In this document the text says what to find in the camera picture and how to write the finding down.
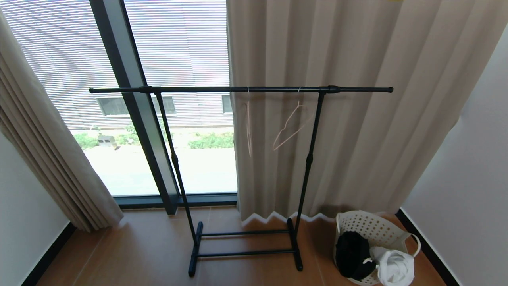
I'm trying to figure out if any white garment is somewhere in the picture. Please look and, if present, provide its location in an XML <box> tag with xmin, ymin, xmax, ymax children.
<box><xmin>369</xmin><ymin>246</ymin><xmax>415</xmax><ymax>286</ymax></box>

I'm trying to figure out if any pink clothes hanger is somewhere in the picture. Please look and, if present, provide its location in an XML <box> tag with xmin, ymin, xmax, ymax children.
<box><xmin>272</xmin><ymin>88</ymin><xmax>314</xmax><ymax>151</ymax></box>
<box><xmin>244</xmin><ymin>87</ymin><xmax>253</xmax><ymax>158</ymax></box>

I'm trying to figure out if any black clothes rack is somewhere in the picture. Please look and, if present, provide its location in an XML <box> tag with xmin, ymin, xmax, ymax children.
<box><xmin>89</xmin><ymin>85</ymin><xmax>394</xmax><ymax>277</ymax></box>

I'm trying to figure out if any white laundry basket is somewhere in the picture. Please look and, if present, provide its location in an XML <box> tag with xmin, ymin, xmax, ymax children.
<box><xmin>333</xmin><ymin>210</ymin><xmax>421</xmax><ymax>286</ymax></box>

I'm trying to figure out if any beige curtain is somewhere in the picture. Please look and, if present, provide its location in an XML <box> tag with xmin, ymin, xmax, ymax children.
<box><xmin>0</xmin><ymin>8</ymin><xmax>125</xmax><ymax>233</ymax></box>
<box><xmin>226</xmin><ymin>0</ymin><xmax>508</xmax><ymax>223</ymax></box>

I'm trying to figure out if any black garment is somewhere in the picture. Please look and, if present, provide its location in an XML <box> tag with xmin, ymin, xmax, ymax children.
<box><xmin>335</xmin><ymin>231</ymin><xmax>377</xmax><ymax>282</ymax></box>

